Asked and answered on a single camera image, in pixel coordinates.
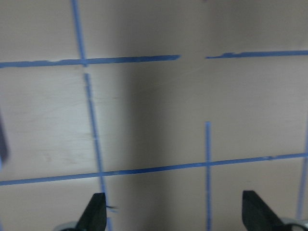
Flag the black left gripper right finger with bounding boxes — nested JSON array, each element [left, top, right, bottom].
[[242, 191, 284, 231]]

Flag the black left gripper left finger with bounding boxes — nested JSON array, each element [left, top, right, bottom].
[[75, 193, 107, 231]]

